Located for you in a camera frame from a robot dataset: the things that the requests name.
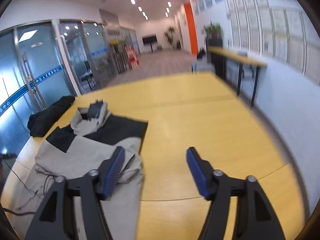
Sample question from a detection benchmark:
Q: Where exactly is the black cable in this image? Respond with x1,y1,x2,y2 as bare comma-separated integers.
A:
0,158,54,217

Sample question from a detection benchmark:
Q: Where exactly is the grey and black jacket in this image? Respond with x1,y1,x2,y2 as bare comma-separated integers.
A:
13,102,148,239

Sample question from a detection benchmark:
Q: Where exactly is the wooden side table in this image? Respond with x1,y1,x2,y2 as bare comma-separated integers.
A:
206,45,267,107

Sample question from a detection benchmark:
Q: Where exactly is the red display stand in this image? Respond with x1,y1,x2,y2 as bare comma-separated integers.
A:
125,45,139,69

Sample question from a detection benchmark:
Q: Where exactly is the potted green plant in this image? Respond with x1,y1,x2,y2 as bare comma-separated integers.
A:
203,22,223,47

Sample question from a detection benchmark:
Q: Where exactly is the black folded garment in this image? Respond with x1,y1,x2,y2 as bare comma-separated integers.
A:
27,95,75,137

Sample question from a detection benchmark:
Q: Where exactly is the wall television screen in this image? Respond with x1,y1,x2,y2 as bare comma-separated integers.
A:
142,34,157,52

